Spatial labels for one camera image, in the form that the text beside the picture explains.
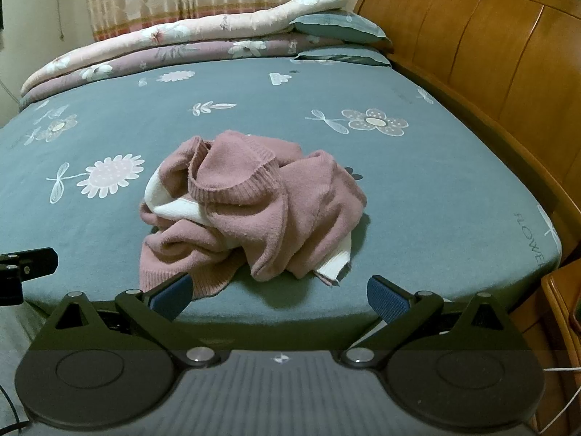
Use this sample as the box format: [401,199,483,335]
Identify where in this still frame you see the plump grey-blue pillow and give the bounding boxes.
[289,9,394,51]

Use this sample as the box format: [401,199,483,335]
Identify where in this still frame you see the wooden headboard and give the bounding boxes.
[353,0,581,264]

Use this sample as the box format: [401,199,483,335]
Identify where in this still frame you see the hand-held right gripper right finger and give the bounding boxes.
[340,275,518,368]

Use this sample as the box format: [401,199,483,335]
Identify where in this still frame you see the pink and white sweater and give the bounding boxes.
[138,129,368,301]

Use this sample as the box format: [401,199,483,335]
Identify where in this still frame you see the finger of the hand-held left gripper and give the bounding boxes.
[0,247,59,279]

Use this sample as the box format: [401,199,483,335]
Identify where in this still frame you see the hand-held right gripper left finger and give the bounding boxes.
[44,272,219,368]

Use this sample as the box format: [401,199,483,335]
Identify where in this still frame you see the thin white cable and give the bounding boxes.
[538,366,581,433]

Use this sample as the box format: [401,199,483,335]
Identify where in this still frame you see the wooden nightstand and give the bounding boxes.
[508,259,581,436]

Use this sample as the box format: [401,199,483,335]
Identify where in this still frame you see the light pink floral quilt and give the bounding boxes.
[20,0,348,94]

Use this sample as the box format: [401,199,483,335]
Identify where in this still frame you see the bed with floral grey-blue sheet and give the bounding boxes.
[0,54,564,364]

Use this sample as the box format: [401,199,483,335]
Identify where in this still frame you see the thin black cable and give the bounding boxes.
[0,385,29,436]

